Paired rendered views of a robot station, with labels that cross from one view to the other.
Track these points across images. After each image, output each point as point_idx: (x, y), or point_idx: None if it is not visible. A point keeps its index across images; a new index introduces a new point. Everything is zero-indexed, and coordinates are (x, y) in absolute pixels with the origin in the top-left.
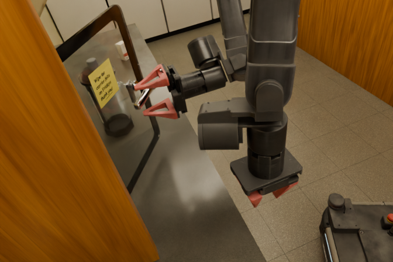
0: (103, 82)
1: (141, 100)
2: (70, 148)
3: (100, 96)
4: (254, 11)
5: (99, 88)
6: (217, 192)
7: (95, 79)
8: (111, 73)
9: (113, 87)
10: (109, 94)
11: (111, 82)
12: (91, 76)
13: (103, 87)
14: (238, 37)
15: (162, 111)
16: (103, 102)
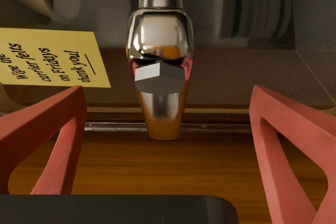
0: (35, 65)
1: (149, 130)
2: None
3: (75, 79)
4: None
5: (49, 77)
6: None
7: (18, 76)
8: (9, 37)
9: (69, 48)
10: (87, 63)
11: (48, 46)
12: (4, 79)
13: (52, 68)
14: None
15: (277, 206)
16: (97, 79)
